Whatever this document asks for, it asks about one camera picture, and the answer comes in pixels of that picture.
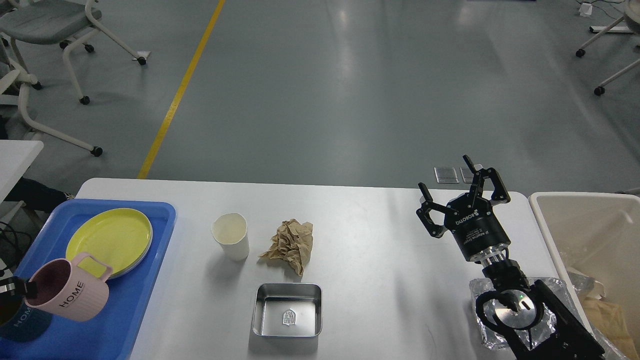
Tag crumpled aluminium foil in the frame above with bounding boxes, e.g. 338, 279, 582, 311
468, 276, 581, 351

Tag metal rectangular tin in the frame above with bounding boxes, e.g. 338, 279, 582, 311
252, 282, 323, 338

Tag white side table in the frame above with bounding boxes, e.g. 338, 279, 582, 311
0, 139, 44, 201

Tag floor socket plate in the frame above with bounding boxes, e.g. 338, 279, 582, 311
459, 166, 476, 184
433, 166, 460, 185

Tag white chair base right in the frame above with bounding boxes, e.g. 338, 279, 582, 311
575, 0, 640, 97

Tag white paper cup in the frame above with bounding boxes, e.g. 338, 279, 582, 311
210, 212, 250, 261

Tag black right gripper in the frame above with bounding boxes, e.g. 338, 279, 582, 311
416, 155, 512, 262

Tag pink mug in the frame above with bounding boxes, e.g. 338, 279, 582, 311
24, 251, 114, 322

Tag dark blue mug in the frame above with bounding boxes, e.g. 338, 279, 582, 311
0, 298, 51, 343

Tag grey office chair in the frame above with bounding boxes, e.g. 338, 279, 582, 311
0, 0, 147, 105

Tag yellow plate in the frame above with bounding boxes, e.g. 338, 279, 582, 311
65, 208, 153, 280

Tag crumpled brown paper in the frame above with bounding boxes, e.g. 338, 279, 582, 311
258, 218, 314, 277

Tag beige waste bin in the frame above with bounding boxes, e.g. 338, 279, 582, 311
529, 192, 640, 349

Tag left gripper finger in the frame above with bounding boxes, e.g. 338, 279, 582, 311
0, 276, 38, 301

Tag floor socket plate right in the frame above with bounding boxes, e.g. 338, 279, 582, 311
459, 166, 476, 184

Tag floor socket plate left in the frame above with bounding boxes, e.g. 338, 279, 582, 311
433, 166, 460, 185

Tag blue plastic tray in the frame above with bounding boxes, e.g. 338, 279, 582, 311
0, 199, 176, 360

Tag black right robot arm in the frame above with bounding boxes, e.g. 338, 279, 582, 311
416, 155, 605, 360

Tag black cables at left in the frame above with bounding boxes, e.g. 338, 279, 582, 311
0, 220, 23, 278

